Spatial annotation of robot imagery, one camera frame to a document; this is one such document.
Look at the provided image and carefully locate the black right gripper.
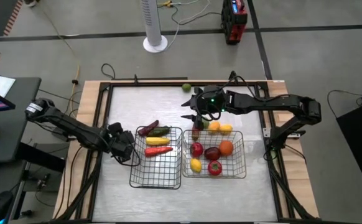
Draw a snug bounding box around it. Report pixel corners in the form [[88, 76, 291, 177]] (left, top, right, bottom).
[[180, 85, 230, 123]]

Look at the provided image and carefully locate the black bar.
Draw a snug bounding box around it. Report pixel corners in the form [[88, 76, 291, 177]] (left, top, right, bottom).
[[111, 76, 188, 82]]

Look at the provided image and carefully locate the orange carrot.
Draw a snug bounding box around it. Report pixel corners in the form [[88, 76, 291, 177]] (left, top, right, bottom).
[[144, 146, 174, 157]]

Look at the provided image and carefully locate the red apple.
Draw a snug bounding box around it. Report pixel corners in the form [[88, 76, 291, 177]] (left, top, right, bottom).
[[190, 142, 204, 158]]

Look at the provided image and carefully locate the white tower fan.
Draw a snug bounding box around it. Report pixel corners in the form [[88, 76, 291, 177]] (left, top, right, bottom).
[[139, 0, 169, 54]]

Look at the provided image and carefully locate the yellow floor cable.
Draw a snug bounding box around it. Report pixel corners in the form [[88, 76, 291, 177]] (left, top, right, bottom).
[[39, 6, 81, 113]]

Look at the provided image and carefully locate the silver wire basket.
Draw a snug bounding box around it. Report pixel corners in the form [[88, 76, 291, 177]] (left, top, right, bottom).
[[181, 129, 248, 180]]

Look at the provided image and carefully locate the dark green cucumber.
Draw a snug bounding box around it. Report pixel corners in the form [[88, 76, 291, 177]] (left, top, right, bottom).
[[146, 126, 171, 138]]

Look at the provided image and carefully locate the red tomato with green stem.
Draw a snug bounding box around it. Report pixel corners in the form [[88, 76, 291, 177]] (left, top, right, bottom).
[[207, 160, 223, 177]]

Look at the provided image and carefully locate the yellow lemon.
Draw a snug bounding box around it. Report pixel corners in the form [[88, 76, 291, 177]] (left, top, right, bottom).
[[219, 124, 233, 136], [189, 158, 203, 174]]

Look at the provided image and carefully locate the yellow corn cob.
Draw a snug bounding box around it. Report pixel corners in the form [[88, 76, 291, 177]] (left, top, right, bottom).
[[146, 137, 171, 146]]

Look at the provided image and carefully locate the yellow orange mango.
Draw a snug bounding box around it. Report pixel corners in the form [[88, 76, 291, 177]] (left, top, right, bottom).
[[208, 121, 221, 134]]

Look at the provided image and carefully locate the dark purple plum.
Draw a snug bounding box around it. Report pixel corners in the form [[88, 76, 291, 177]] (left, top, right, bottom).
[[204, 146, 222, 161]]

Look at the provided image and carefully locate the orange fruit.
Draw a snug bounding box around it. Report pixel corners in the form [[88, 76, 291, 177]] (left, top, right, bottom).
[[218, 140, 234, 157]]

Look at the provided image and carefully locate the white floor cable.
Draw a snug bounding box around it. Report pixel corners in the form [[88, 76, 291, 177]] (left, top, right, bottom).
[[155, 0, 213, 52]]

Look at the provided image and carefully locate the black looped cable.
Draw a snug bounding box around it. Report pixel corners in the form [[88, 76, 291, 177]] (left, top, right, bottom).
[[101, 63, 117, 80]]

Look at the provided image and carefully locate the dark red eggplant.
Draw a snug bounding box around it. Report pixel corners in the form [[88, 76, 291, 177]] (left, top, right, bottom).
[[137, 119, 160, 137]]

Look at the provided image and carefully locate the black desk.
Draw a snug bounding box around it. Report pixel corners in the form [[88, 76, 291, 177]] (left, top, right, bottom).
[[0, 77, 42, 165]]

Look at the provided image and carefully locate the black metal table frame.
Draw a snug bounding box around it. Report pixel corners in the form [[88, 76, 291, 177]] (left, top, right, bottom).
[[55, 74, 318, 224]]

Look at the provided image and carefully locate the black wire basket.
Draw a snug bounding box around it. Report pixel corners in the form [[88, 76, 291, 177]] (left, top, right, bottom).
[[129, 125, 183, 190]]

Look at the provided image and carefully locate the thin black cabinet cable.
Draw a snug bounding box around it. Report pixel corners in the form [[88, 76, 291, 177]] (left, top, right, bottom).
[[326, 89, 362, 119]]

